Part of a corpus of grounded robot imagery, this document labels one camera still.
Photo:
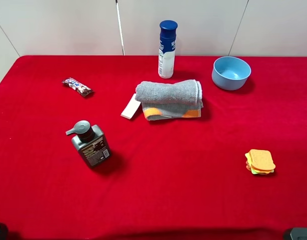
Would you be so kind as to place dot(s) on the folded grey orange towel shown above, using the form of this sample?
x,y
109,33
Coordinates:
x,y
161,101

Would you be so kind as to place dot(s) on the black base right corner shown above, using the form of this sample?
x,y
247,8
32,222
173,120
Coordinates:
x,y
295,233

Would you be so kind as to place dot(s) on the blue capped white bottle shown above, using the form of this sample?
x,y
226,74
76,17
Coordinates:
x,y
167,48

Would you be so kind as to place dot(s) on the toy sandwich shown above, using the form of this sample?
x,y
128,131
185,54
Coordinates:
x,y
259,162

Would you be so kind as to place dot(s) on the grey pump soap bottle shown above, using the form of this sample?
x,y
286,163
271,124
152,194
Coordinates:
x,y
90,142

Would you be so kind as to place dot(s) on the white towel label tag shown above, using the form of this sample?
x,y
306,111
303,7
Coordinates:
x,y
131,108

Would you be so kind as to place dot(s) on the light blue bowl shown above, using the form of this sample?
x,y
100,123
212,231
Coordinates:
x,y
230,73

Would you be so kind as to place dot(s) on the red velvet tablecloth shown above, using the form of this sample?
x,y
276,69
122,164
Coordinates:
x,y
171,179

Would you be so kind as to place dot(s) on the brown chocolate bar wrapper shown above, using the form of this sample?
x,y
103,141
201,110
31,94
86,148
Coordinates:
x,y
79,87

